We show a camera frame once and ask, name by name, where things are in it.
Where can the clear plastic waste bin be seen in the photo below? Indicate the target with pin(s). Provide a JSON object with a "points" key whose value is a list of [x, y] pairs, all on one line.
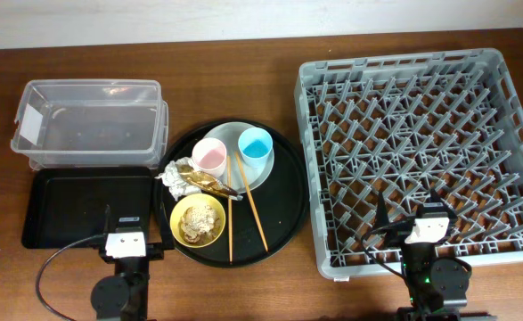
{"points": [[91, 123]]}

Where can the blue cup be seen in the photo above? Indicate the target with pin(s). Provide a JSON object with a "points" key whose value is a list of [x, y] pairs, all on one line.
{"points": [[255, 145]]}

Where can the wooden chopstick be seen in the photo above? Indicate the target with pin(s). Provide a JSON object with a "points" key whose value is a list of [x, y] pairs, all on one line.
{"points": [[230, 211], [251, 202]]}

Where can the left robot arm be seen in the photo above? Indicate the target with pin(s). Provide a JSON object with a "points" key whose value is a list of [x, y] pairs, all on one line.
{"points": [[123, 295]]}

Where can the white napkin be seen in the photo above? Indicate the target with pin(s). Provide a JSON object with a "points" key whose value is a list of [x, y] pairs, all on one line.
{"points": [[172, 180]]}

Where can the grey dishwasher rack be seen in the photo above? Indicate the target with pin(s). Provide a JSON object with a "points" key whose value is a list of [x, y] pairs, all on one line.
{"points": [[402, 125]]}

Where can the gold foil wrapper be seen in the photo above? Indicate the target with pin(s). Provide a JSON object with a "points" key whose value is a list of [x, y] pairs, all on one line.
{"points": [[206, 182]]}

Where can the food scraps pile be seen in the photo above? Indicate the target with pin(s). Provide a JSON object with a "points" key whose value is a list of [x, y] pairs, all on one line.
{"points": [[200, 224]]}

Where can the yellow bowl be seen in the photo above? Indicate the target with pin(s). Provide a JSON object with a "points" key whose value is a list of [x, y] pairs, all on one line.
{"points": [[195, 200]]}

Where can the pink cup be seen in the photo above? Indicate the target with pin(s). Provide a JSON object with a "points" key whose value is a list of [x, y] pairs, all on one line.
{"points": [[210, 156]]}

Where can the round black serving tray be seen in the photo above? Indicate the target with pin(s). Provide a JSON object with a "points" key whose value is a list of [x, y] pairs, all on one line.
{"points": [[282, 203]]}

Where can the black rectangular tray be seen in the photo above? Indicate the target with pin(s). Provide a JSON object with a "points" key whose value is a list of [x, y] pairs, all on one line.
{"points": [[67, 205]]}

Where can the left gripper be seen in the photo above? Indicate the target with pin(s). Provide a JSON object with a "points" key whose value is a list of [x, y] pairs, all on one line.
{"points": [[152, 251]]}

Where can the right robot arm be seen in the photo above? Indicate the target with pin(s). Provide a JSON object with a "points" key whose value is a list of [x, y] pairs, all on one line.
{"points": [[437, 285]]}

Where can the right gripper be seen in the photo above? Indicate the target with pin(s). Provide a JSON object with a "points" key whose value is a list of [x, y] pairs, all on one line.
{"points": [[398, 233]]}

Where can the grey plate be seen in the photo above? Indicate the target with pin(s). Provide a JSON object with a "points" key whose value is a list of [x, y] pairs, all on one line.
{"points": [[228, 133]]}

